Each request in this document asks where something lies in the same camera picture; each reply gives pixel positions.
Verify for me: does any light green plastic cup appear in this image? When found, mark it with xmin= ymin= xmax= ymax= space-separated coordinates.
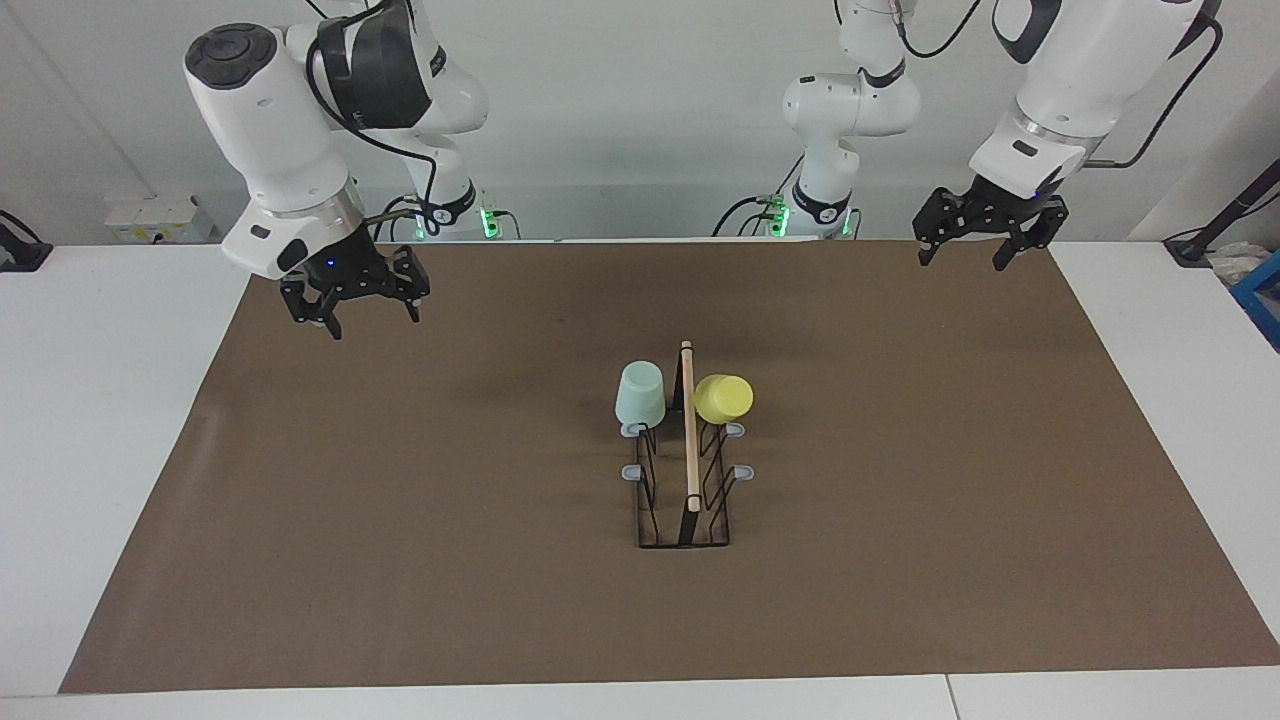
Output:
xmin=614 ymin=361 xmax=668 ymax=428

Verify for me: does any brown table mat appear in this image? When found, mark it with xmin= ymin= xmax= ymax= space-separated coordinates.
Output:
xmin=58 ymin=238 xmax=1280 ymax=695

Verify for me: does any yellow plastic cup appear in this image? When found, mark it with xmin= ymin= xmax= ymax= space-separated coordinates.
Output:
xmin=694 ymin=374 xmax=754 ymax=425

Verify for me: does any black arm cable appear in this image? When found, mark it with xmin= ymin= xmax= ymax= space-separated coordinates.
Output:
xmin=890 ymin=0 xmax=1226 ymax=169
xmin=305 ymin=0 xmax=441 ymax=236

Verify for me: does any blue box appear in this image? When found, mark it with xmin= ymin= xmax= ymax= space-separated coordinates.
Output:
xmin=1230 ymin=250 xmax=1280 ymax=351

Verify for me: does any black wire cup rack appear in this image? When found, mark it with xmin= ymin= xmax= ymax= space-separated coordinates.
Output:
xmin=621 ymin=340 xmax=756 ymax=549

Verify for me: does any black base cable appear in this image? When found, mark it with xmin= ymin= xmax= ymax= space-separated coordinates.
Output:
xmin=712 ymin=150 xmax=809 ymax=238
xmin=375 ymin=193 xmax=421 ymax=242

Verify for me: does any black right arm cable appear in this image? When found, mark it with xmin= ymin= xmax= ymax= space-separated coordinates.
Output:
xmin=305 ymin=0 xmax=441 ymax=236

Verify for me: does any black desk clamp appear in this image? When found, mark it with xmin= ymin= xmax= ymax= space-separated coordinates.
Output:
xmin=0 ymin=210 xmax=53 ymax=273

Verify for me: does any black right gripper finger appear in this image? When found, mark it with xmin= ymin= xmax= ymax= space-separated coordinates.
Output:
xmin=280 ymin=275 xmax=344 ymax=341
xmin=385 ymin=248 xmax=433 ymax=324

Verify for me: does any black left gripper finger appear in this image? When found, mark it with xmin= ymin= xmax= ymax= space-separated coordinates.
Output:
xmin=992 ymin=200 xmax=1069 ymax=272
xmin=913 ymin=187 xmax=976 ymax=267

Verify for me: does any white power socket box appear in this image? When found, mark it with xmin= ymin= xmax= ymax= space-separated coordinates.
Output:
xmin=105 ymin=195 xmax=214 ymax=244

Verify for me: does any crumpled clear plastic bag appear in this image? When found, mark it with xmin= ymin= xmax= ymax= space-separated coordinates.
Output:
xmin=1208 ymin=242 xmax=1271 ymax=288

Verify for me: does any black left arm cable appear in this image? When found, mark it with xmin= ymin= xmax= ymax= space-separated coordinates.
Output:
xmin=890 ymin=0 xmax=1226 ymax=169

